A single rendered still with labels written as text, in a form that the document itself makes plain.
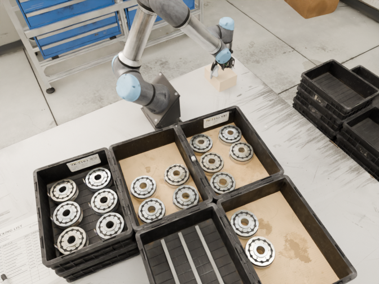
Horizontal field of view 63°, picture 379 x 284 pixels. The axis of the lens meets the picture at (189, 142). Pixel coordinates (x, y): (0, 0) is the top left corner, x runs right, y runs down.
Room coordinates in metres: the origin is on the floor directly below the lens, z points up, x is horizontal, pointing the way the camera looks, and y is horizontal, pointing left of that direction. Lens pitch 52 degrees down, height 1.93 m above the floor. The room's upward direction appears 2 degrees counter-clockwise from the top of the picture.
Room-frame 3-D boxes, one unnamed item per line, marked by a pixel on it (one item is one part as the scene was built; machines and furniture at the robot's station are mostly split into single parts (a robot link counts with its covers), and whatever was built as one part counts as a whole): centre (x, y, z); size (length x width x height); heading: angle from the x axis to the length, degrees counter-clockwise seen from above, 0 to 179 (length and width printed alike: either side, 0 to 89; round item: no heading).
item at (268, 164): (0.75, -0.15, 0.87); 0.40 x 0.30 x 0.11; 20
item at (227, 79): (1.42, -0.20, 0.74); 0.16 x 0.12 x 0.07; 29
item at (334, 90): (1.48, -0.98, 0.37); 0.40 x 0.30 x 0.45; 29
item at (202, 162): (0.72, -0.09, 0.86); 0.10 x 0.10 x 0.01
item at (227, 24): (1.40, -0.21, 1.05); 0.09 x 0.08 x 0.11; 111
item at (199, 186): (0.64, 0.13, 0.87); 0.40 x 0.30 x 0.11; 20
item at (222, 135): (0.88, -0.18, 0.86); 0.10 x 0.10 x 0.01
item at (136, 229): (0.64, 0.13, 0.92); 0.40 x 0.30 x 0.02; 20
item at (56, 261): (0.54, 0.41, 0.92); 0.40 x 0.30 x 0.02; 20
